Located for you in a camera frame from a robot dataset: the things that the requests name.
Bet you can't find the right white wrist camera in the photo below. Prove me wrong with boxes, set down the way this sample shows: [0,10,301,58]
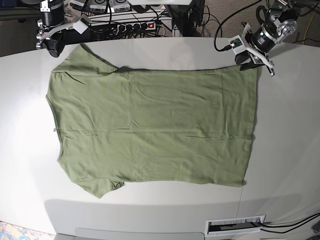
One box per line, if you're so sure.
[72,15,91,34]

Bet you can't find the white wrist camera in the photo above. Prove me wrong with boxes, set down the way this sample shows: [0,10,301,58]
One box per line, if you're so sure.
[72,15,91,34]
[228,35,246,55]

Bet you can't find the table cable grommet slot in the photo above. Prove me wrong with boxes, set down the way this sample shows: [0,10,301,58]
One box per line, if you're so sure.
[204,215,266,237]

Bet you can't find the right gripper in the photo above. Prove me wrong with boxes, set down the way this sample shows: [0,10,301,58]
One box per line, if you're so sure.
[35,14,81,58]

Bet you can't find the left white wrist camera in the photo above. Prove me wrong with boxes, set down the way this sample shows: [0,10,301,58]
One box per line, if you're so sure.
[228,35,246,55]

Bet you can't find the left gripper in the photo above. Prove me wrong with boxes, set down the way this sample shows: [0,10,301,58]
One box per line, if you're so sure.
[241,21,276,77]

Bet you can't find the black power strip red switch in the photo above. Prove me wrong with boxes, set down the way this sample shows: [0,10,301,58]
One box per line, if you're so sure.
[89,21,157,38]

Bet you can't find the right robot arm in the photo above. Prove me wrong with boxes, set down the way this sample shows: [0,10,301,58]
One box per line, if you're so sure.
[35,0,212,58]

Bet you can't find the green T-shirt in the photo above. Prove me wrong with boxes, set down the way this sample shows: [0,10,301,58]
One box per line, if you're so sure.
[46,45,258,198]

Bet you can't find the black cables at table corner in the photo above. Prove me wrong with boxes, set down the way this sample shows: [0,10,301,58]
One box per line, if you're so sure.
[259,213,320,235]

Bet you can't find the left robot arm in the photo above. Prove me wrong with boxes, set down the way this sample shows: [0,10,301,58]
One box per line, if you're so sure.
[240,0,301,76]

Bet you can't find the black camera cable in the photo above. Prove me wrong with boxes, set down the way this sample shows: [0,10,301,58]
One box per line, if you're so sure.
[213,12,232,53]

